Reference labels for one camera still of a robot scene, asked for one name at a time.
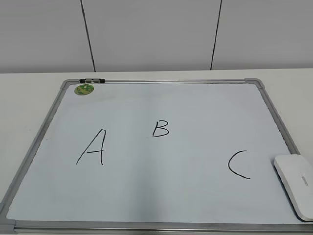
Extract white rectangular board eraser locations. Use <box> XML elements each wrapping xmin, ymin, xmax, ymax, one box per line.
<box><xmin>274</xmin><ymin>154</ymin><xmax>313</xmax><ymax>222</ymax></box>

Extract white whiteboard with grey frame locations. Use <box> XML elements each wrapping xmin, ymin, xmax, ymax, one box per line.
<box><xmin>0</xmin><ymin>79</ymin><xmax>313</xmax><ymax>235</ymax></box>

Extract black silver hanging clip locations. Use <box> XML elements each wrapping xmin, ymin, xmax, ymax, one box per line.
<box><xmin>79</xmin><ymin>78</ymin><xmax>105</xmax><ymax>84</ymax></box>

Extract round green magnet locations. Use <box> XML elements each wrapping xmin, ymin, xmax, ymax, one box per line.
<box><xmin>74</xmin><ymin>84</ymin><xmax>94</xmax><ymax>95</ymax></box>

